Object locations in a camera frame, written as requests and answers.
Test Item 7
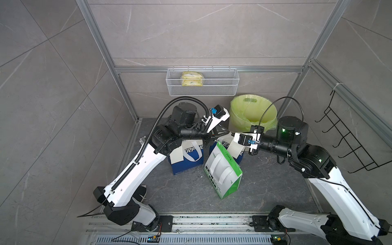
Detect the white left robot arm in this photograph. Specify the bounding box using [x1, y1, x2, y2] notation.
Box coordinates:
[94, 102, 230, 227]

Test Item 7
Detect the blue white paper bag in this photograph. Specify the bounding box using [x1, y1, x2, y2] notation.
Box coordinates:
[170, 139, 204, 175]
[209, 139, 246, 164]

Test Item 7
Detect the green trash bag liner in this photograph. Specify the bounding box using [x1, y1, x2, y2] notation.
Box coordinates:
[229, 95, 277, 132]

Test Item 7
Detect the green white paper bag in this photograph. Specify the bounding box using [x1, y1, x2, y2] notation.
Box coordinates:
[204, 141, 243, 199]

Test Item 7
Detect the black wire hook rack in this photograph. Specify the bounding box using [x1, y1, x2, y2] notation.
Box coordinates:
[314, 90, 392, 174]

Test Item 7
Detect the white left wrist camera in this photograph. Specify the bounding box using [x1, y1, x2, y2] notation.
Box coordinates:
[207, 105, 230, 133]

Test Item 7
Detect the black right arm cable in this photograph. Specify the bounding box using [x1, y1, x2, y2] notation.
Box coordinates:
[258, 96, 305, 128]

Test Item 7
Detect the yellow wet wipes pack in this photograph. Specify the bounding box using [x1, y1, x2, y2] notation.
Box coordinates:
[181, 71, 204, 86]

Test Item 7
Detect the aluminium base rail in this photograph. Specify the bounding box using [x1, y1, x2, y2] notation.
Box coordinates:
[78, 213, 327, 245]

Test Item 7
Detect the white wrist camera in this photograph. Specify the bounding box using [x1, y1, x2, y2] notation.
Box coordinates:
[234, 133, 260, 156]
[207, 105, 230, 133]

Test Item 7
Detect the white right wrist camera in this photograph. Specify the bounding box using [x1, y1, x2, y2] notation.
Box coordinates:
[234, 133, 260, 156]

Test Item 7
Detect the black corrugated cable conduit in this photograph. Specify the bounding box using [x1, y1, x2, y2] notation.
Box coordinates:
[111, 96, 210, 192]

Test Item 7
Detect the small grey white gadget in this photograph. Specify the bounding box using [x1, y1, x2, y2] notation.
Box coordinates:
[139, 136, 147, 146]

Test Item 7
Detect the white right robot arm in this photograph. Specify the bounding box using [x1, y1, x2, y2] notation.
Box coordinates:
[234, 116, 390, 245]

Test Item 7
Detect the white wire mesh basket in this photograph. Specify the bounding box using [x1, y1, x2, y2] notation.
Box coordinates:
[165, 68, 239, 97]

